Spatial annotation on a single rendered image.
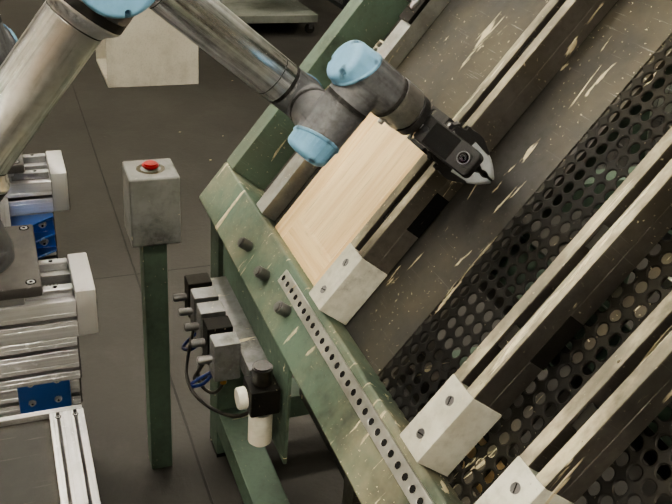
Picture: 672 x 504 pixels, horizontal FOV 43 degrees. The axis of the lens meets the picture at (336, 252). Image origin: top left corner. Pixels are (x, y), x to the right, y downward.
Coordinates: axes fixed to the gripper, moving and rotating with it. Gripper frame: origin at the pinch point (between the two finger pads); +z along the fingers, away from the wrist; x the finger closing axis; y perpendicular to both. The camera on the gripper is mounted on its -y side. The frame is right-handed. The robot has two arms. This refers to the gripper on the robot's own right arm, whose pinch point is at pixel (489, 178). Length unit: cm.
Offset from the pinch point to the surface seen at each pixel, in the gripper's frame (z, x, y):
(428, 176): -4.9, 6.4, 7.2
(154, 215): -14, 56, 70
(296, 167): -2, 25, 52
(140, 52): 64, 74, 419
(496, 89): -4.9, -12.6, 8.2
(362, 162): 0.7, 13.7, 35.8
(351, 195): 0.7, 20.1, 31.1
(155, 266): -4, 69, 73
